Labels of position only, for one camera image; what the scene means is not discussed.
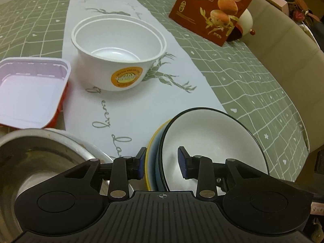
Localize white foam bowl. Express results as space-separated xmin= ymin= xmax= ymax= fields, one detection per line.
xmin=71 ymin=14 xmax=167 ymax=92

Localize cream egg-shaped ornament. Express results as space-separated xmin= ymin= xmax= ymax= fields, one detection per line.
xmin=237 ymin=9 xmax=255 ymax=36

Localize cream bowl yellow rim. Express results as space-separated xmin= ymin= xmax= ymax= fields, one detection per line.
xmin=144 ymin=120 xmax=170 ymax=191

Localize dark red round object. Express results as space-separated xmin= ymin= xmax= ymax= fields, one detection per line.
xmin=226 ymin=25 xmax=243 ymax=42

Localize green checkered tablecloth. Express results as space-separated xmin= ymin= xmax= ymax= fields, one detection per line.
xmin=1 ymin=0 xmax=309 ymax=181

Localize quail eggs snack bag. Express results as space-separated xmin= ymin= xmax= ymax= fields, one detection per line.
xmin=169 ymin=0 xmax=252 ymax=46

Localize potted plant leaves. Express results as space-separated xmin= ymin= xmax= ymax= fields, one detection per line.
xmin=284 ymin=0 xmax=321 ymax=28

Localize red rectangular tray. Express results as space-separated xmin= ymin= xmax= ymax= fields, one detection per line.
xmin=1 ymin=57 xmax=71 ymax=129

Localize beige padded bench back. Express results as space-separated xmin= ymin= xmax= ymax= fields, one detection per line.
xmin=243 ymin=0 xmax=323 ymax=151

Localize stainless steel bowl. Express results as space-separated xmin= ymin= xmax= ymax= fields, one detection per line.
xmin=1 ymin=128 xmax=113 ymax=242

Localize white floral plate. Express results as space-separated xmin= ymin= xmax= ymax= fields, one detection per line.
xmin=47 ymin=128 xmax=133 ymax=201

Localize blue enamel bowl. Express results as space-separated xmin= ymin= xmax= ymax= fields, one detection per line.
xmin=155 ymin=108 xmax=269 ymax=191

